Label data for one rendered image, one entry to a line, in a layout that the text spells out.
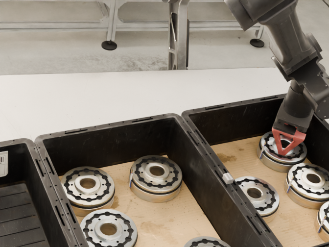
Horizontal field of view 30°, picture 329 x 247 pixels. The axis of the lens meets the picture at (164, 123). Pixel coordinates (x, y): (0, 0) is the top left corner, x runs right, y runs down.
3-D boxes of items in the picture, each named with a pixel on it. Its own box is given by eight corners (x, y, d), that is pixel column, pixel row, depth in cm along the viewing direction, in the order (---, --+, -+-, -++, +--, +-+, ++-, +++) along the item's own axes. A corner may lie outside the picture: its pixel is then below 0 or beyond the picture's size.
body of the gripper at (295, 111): (314, 108, 130) (324, 80, 125) (305, 135, 122) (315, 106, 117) (284, 98, 131) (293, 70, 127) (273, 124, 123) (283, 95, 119)
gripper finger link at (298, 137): (301, 146, 132) (314, 112, 126) (294, 166, 127) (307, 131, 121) (271, 136, 134) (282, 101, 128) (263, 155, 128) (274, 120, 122)
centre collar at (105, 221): (90, 223, 107) (90, 220, 107) (117, 217, 109) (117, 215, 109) (99, 244, 104) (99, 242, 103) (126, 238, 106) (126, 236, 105)
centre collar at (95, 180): (70, 178, 115) (70, 176, 114) (95, 173, 117) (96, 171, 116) (79, 197, 111) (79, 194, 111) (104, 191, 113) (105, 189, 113)
